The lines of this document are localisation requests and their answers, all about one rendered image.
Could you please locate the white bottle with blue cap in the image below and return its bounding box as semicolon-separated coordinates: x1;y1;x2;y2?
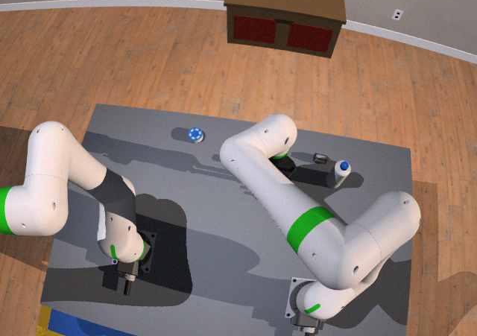
326;160;351;188

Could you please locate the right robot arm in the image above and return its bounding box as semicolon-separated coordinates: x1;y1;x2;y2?
220;113;420;336

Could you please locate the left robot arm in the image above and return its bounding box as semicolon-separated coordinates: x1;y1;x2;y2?
0;121;152;296

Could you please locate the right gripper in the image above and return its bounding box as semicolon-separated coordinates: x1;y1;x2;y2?
269;153;297;178

